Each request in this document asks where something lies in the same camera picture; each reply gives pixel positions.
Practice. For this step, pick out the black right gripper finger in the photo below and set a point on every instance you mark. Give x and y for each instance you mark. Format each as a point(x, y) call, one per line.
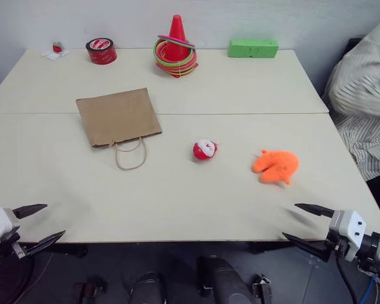
point(305, 245)
point(315, 209)

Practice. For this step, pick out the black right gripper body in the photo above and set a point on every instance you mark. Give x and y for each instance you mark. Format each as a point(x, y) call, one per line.
point(337, 228)

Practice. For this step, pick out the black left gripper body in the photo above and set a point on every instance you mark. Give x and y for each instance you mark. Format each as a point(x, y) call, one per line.
point(15, 236)

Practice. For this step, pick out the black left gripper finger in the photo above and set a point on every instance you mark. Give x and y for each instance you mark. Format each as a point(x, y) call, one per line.
point(30, 210)
point(46, 243)

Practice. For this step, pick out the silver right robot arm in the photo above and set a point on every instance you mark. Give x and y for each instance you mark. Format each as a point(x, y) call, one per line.
point(378, 250)

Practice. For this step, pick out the brown paper bag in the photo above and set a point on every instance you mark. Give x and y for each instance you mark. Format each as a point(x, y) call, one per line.
point(118, 117)

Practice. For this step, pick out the orange plush toy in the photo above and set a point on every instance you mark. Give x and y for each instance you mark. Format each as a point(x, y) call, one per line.
point(277, 165)

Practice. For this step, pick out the large dark rounded shape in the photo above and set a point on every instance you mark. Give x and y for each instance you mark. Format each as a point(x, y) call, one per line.
point(225, 278)

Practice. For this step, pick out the small dark rounded shape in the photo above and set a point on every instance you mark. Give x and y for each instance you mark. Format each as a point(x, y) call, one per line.
point(149, 288)

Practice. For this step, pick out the person in striped shirt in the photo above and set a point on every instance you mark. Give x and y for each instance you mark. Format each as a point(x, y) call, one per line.
point(358, 104)

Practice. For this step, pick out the red white plush toy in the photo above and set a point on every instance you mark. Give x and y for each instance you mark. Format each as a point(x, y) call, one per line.
point(204, 150)

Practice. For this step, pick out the small red white figure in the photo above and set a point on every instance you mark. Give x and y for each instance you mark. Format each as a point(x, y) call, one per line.
point(57, 47)

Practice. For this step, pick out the green foam block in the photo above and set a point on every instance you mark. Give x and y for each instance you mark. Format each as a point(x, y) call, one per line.
point(252, 48)

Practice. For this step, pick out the red adhesive tape roll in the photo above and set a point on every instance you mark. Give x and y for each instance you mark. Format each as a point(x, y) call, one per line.
point(101, 52)

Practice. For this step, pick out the red plastic cone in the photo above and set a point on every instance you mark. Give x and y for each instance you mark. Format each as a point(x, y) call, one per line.
point(176, 38)

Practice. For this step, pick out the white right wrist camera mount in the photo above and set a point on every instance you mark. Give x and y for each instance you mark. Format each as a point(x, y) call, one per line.
point(354, 228)

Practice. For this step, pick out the metal table bracket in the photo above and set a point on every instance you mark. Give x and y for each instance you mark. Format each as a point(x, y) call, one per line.
point(262, 288)

